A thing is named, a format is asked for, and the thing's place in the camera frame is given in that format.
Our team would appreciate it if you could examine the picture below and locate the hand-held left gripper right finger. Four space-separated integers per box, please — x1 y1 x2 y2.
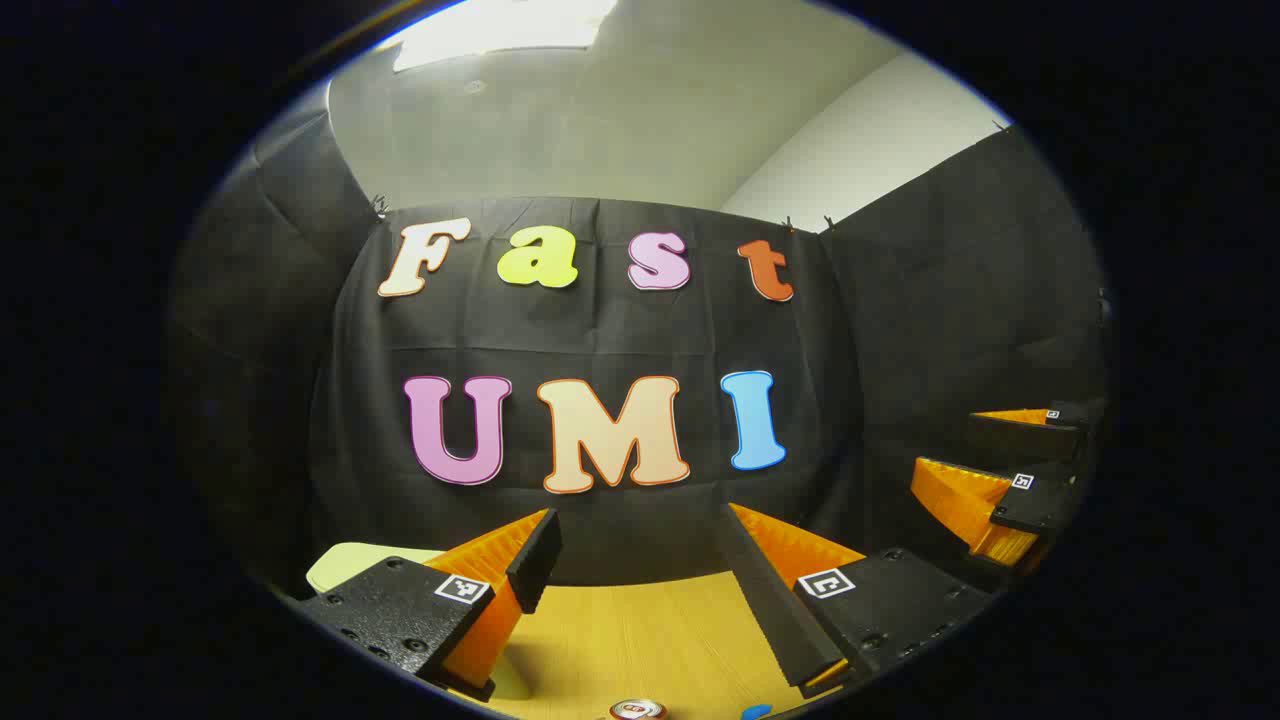
713 502 993 701

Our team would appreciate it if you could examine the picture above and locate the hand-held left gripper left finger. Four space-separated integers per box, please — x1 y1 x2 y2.
298 508 563 703

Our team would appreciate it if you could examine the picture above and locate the green desktop garbage bin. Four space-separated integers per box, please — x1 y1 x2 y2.
305 543 448 596

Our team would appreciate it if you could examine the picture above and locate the black backdrop cloth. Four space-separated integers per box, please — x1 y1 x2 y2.
165 105 1111 601

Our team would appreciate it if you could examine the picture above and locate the ceiling light panel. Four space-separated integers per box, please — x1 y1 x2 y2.
390 0 621 73

